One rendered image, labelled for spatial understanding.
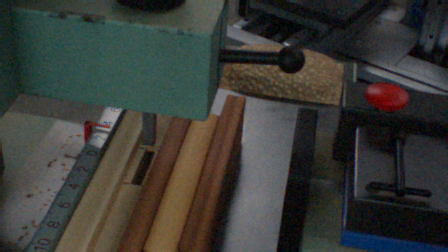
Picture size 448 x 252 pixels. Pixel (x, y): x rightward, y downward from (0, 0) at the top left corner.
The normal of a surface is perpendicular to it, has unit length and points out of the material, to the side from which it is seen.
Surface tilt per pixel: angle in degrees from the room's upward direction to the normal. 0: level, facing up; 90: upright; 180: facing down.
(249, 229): 0
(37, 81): 90
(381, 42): 0
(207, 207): 0
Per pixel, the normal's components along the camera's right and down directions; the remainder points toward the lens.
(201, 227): 0.07, -0.82
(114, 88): -0.17, 0.56
